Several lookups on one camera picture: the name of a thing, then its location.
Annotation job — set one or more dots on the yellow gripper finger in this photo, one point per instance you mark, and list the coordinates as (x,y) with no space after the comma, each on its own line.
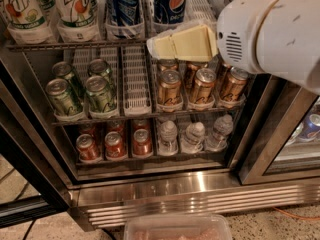
(195,43)

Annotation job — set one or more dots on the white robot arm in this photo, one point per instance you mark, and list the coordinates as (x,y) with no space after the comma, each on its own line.
(279,37)

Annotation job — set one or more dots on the gold can rear middle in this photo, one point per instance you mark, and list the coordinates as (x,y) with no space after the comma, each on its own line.
(190,72)

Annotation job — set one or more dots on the gold can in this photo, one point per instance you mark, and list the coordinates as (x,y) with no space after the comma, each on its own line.
(169,86)
(163,65)
(222,70)
(204,82)
(190,72)
(233,85)

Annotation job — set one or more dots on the gold can rear right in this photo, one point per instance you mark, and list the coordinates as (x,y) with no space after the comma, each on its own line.
(222,70)

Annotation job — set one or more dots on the gold can front middle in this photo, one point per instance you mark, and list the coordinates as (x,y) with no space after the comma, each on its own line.
(204,82)

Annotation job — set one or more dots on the gold can rear left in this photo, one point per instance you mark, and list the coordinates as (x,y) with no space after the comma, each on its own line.
(163,65)

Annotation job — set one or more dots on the gold can front left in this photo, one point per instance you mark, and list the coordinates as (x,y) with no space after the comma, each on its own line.
(169,86)

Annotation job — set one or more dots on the gold can front right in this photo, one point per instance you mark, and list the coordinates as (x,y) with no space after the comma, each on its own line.
(233,85)

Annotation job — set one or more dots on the empty white can tray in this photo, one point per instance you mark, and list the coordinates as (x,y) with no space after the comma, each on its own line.
(136,91)

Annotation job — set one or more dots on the red can rear right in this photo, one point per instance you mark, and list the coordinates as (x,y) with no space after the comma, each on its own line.
(140,124)

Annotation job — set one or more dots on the red can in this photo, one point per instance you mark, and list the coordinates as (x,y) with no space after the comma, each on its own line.
(117,126)
(90,129)
(142,144)
(87,148)
(140,124)
(114,146)

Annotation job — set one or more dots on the green can rear right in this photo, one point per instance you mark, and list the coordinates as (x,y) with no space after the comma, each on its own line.
(101,68)

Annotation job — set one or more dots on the green can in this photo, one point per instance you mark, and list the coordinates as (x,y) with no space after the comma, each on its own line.
(63,98)
(101,68)
(100,95)
(66,71)

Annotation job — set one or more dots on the green can front right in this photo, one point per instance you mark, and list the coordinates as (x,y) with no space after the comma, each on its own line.
(100,95)

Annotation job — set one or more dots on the stainless steel fridge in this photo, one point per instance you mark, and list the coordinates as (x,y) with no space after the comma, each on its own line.
(263,165)

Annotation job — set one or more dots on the red can front right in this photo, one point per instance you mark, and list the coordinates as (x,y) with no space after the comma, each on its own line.
(142,144)

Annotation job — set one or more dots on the red can rear middle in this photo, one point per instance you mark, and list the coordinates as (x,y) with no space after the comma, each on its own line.
(117,126)

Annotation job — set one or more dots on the white 7up can right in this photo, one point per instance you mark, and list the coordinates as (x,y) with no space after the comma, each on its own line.
(75,13)

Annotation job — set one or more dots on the red can front middle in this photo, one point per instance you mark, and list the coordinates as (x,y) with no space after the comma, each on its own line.
(114,146)

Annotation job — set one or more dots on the green can rear left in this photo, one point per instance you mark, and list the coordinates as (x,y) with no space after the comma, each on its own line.
(66,71)

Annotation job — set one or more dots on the blue can behind glass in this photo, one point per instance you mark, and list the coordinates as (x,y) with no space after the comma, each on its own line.
(311,127)

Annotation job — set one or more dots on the red can rear left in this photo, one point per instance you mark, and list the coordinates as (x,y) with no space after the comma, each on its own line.
(90,129)

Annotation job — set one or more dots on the green can front left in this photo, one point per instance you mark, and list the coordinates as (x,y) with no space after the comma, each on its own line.
(63,98)

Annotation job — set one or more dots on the red can front left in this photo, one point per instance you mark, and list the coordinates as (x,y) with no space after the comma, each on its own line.
(87,148)

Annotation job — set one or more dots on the white 7up can left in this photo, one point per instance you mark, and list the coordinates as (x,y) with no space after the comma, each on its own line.
(25,14)

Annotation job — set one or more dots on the open fridge glass door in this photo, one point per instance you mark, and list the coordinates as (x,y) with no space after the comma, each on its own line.
(24,149)

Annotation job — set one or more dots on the water bottle left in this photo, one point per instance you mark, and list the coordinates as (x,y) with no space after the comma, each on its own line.
(168,138)

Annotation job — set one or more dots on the clear plastic bin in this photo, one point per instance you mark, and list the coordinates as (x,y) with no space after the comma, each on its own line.
(178,227)

